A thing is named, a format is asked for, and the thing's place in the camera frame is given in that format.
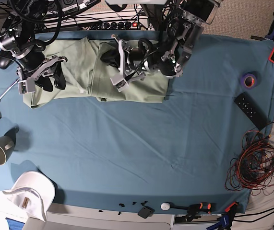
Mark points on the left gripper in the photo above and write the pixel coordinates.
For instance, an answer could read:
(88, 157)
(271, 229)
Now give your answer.
(130, 60)

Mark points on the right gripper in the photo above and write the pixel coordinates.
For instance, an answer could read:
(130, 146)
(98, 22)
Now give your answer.
(43, 82)

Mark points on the light green T-shirt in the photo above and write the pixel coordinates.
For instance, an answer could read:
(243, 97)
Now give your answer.
(87, 76)

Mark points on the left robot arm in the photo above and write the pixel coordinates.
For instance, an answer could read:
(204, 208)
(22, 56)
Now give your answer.
(179, 32)

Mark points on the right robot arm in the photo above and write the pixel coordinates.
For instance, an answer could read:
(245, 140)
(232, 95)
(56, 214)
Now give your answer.
(18, 44)

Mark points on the white power strip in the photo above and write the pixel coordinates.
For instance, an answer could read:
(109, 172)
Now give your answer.
(121, 25)

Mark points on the black computer mouse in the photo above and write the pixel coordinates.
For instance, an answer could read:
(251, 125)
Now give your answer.
(5, 63)

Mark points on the grey ceramic mug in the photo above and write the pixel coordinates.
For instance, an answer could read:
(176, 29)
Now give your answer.
(7, 146)

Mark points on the white baseball cap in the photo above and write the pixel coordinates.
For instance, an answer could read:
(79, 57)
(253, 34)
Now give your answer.
(33, 193)

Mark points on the blue table cloth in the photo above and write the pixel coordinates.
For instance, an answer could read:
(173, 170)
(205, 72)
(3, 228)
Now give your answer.
(116, 155)

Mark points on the purple tape roll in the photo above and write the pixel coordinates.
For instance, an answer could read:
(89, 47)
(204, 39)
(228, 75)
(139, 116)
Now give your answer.
(248, 81)

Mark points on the black remote control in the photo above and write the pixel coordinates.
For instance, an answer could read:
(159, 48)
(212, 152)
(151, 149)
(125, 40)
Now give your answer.
(251, 109)

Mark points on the white round puck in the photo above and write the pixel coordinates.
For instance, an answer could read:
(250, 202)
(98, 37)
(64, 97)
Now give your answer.
(165, 206)

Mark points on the black square plate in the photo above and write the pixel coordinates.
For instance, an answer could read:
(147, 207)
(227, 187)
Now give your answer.
(145, 212)

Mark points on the black orange bar clamp bottom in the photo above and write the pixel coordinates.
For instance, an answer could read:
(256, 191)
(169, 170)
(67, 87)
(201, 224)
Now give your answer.
(195, 208)

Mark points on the blue black clamp bottom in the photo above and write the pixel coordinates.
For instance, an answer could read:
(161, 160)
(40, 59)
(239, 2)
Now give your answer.
(225, 221)

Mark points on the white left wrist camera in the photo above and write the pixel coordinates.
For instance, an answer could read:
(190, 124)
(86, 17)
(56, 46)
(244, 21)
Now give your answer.
(119, 82)

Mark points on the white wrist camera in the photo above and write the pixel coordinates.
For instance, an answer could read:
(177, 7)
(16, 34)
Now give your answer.
(26, 86)
(119, 82)

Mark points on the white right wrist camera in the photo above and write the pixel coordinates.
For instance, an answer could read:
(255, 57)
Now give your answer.
(26, 86)

